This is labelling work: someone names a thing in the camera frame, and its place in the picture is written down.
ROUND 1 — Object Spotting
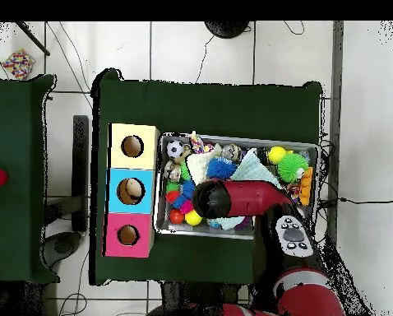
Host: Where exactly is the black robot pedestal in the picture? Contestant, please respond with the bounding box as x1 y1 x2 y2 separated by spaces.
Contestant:
160 281 250 310

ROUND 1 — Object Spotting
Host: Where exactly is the thin black stand cable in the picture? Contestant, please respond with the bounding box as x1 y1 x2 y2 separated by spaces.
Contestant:
195 34 215 85

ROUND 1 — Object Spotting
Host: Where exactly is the dark green table cloth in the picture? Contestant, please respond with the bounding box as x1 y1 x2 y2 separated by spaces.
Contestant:
89 68 324 286

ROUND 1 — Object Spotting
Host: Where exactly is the dark green side table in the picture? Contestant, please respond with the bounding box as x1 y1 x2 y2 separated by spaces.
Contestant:
0 74 59 284

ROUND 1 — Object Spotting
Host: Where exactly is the multicolour fuzzy caterpillar toy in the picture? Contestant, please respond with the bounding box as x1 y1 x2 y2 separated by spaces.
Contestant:
164 180 196 215

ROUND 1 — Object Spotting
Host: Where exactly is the blue fuzzy ball with eyes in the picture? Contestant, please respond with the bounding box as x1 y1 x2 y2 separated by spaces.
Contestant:
206 156 238 180

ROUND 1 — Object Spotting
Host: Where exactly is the black round stand base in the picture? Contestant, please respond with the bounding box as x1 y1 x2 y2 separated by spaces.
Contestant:
203 21 251 40

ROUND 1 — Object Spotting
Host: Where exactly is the cream waffle cloth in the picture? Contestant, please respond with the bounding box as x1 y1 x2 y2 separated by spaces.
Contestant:
186 149 222 185

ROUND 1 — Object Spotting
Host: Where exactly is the black power cable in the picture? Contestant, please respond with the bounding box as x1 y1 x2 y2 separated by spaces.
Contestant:
317 196 393 206

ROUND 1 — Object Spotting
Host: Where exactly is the red smooth ball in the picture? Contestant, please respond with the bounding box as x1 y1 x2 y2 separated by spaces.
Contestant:
169 208 185 225

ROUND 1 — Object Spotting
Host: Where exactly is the black and white soccer ball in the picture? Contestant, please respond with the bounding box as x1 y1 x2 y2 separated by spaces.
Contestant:
165 139 185 159

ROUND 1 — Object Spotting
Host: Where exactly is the black slanted rod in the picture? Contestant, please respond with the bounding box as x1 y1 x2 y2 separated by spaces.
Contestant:
15 21 51 57

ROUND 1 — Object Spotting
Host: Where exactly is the mint green waffle cloth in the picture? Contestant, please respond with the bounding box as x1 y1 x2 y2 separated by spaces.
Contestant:
207 147 283 231

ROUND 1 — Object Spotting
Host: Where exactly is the colourful bean bag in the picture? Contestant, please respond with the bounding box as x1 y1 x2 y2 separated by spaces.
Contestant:
0 48 36 80

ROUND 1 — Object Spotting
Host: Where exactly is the silver wire mesh bin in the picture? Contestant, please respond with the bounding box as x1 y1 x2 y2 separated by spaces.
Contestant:
153 132 319 240

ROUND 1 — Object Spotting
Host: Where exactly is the wooden box with three holes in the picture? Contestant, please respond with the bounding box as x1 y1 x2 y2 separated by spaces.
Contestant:
102 123 160 258

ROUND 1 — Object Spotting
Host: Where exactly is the green fuzzy ball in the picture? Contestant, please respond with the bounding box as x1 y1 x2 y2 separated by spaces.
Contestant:
276 152 310 184

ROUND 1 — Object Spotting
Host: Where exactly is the multicolour patterned cloth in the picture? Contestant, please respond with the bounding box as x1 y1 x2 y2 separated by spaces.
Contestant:
189 131 214 156

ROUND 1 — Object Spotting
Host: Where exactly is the yellow smooth ball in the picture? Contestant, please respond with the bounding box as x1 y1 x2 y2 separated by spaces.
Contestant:
183 208 203 227

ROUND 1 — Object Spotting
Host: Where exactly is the yellow tennis ball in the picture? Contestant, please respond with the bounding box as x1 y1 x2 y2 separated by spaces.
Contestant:
267 145 288 165

